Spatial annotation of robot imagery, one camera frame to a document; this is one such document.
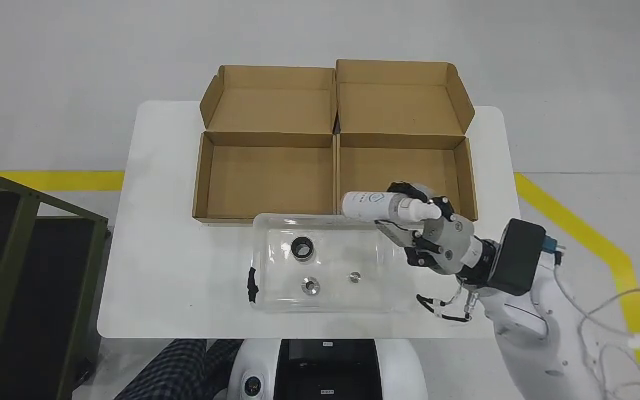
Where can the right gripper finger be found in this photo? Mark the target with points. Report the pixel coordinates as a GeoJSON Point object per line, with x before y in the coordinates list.
{"type": "Point", "coordinates": [400, 188]}
{"type": "Point", "coordinates": [400, 234]}

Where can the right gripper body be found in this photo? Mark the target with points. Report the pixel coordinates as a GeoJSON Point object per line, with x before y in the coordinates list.
{"type": "Point", "coordinates": [457, 245]}

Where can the small white spray bottle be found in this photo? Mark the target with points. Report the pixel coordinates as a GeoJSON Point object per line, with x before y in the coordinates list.
{"type": "Point", "coordinates": [370, 205]}

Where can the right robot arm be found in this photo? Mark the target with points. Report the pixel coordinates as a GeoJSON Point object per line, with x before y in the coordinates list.
{"type": "Point", "coordinates": [540, 345]}

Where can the brown cardboard box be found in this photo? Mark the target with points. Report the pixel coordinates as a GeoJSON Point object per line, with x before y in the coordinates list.
{"type": "Point", "coordinates": [400, 110]}
{"type": "Point", "coordinates": [270, 175]}

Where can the deep clear plastic tray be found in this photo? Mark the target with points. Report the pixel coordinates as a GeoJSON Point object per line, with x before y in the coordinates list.
{"type": "Point", "coordinates": [330, 290]}

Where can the robot body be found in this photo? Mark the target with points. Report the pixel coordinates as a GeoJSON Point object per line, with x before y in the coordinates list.
{"type": "Point", "coordinates": [330, 370]}

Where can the person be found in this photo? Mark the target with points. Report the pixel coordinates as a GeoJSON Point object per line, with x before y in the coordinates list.
{"type": "Point", "coordinates": [180, 370]}

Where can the dark green metal rack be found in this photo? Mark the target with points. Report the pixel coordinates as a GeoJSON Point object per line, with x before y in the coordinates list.
{"type": "Point", "coordinates": [45, 300]}

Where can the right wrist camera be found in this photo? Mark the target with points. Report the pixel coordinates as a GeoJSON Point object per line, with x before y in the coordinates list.
{"type": "Point", "coordinates": [517, 255]}

